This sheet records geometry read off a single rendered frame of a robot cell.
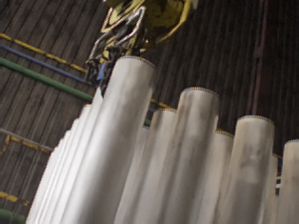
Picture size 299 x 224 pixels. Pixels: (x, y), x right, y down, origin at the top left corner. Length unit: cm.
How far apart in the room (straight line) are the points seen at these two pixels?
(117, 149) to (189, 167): 26
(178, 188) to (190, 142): 17
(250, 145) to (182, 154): 32
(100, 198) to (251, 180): 60
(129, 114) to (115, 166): 18
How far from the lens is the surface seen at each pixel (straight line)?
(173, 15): 160
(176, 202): 112
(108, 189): 103
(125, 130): 108
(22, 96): 643
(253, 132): 138
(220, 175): 156
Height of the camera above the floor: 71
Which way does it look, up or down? 24 degrees up
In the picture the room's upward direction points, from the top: 17 degrees clockwise
